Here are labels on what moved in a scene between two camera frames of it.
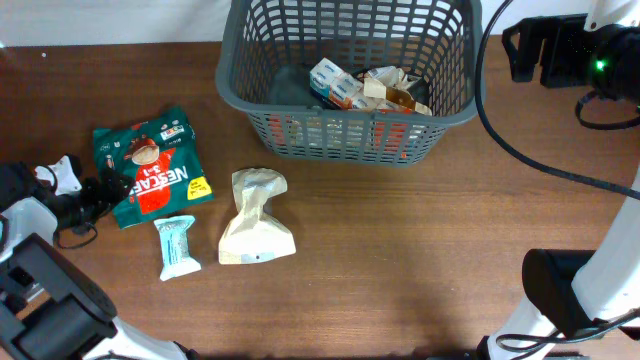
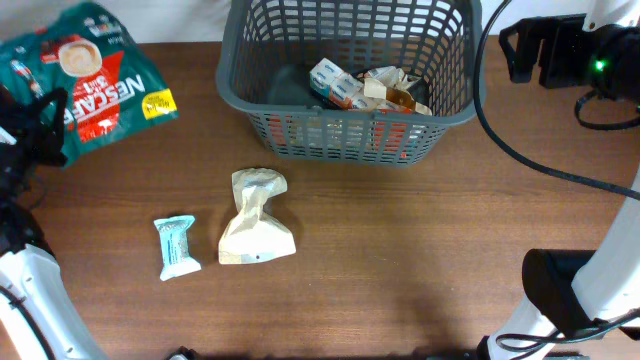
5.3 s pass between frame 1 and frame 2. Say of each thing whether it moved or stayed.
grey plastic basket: stayed
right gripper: stayed
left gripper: moved
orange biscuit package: stayed
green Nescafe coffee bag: moved
